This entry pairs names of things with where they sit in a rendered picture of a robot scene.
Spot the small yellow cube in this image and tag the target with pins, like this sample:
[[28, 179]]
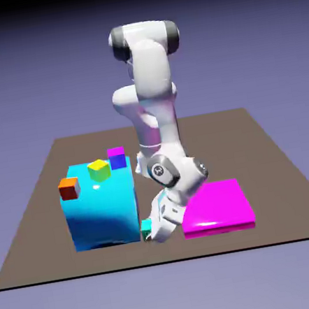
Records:
[[99, 170]]

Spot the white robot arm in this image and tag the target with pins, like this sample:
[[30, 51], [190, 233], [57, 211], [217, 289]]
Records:
[[154, 86]]

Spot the small purple cube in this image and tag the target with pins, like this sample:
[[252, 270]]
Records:
[[116, 158]]

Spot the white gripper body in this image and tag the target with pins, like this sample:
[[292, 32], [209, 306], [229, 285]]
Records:
[[160, 228]]

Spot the small teal cube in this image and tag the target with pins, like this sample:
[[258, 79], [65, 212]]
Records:
[[146, 227]]

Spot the large magenta box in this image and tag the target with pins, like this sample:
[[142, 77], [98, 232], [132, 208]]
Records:
[[217, 206]]

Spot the small orange cube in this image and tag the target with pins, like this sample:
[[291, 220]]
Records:
[[68, 188]]

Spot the large cyan box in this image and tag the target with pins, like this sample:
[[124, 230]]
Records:
[[101, 208]]

